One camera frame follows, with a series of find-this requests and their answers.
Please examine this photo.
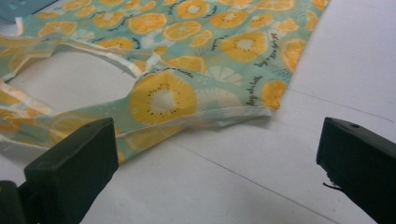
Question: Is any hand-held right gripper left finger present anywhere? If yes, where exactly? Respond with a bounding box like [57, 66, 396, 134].
[23, 117, 120, 224]

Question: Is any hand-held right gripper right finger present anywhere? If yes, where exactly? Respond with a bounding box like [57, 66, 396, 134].
[316, 117, 396, 224]

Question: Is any orange print teal bag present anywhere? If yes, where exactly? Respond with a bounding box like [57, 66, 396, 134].
[0, 0, 331, 164]

